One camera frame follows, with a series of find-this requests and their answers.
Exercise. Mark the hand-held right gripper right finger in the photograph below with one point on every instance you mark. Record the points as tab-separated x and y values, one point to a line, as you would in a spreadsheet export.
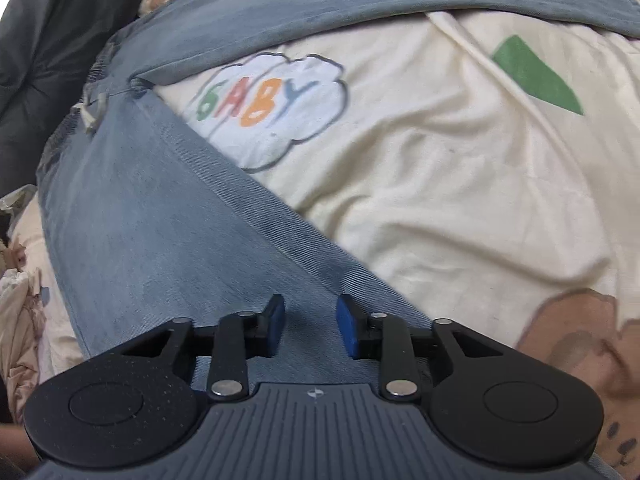
347	326

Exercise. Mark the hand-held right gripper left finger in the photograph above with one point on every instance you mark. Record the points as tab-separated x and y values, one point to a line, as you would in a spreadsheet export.
276	324

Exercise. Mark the light blue jeans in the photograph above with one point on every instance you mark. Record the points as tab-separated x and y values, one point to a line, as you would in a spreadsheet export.
165	220

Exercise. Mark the printed cream blanket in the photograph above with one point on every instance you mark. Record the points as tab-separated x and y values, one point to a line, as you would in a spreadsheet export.
450	185

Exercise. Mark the pale pink crumpled cloth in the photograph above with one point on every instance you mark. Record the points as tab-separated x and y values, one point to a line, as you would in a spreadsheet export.
22	340

